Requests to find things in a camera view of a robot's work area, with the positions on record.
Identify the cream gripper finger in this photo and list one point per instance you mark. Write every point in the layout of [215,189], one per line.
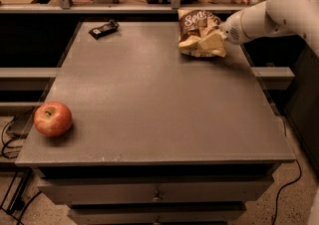
[210,46]

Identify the brown chip bag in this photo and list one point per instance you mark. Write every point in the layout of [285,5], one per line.
[195,25]

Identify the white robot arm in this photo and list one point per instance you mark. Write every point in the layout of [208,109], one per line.
[270,18]

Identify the red apple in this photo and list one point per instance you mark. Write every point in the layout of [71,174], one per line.
[53,119]

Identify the black snack bar wrapper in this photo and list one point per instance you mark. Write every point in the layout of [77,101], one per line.
[104,30]

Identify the upper grey drawer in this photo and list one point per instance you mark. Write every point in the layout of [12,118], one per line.
[108,191]

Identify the grey drawer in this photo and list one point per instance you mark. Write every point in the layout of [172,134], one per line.
[155,214]
[108,191]

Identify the lower grey drawer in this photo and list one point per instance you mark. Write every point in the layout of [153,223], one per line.
[155,214]

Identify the grey metal shelf rail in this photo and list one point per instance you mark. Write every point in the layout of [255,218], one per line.
[122,7]

